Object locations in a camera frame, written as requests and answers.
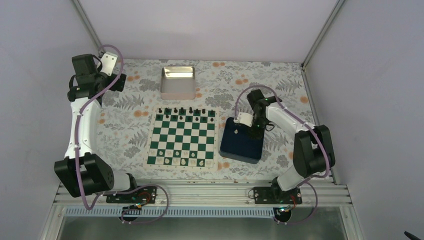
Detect dark blue plastic tray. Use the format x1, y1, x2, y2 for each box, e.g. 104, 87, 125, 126
219, 117, 264, 164

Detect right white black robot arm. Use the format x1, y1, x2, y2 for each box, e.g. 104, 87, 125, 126
247, 89, 335, 204

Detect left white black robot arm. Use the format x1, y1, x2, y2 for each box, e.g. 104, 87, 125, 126
54, 52, 140, 203

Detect green white chess board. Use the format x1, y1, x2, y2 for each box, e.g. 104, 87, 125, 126
143, 105, 220, 172

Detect floral patterned table mat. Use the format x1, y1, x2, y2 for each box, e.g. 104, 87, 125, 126
97, 59, 314, 181

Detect pink metal tin box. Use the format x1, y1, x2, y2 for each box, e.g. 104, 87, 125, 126
159, 66, 196, 100

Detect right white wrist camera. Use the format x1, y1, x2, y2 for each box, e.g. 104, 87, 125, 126
233, 112, 254, 128

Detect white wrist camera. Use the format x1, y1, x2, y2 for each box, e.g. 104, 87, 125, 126
233, 112, 254, 128
99, 51, 118, 76

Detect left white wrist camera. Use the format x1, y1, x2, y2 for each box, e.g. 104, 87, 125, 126
99, 51, 118, 76

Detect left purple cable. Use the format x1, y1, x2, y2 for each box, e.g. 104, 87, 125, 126
74, 44, 170, 225

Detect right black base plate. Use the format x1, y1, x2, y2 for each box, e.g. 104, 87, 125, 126
248, 186, 303, 205

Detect aluminium frame post left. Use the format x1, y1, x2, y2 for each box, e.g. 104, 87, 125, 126
71, 0, 102, 49

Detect aluminium front rail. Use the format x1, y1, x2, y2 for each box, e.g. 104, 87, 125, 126
53, 181, 352, 207

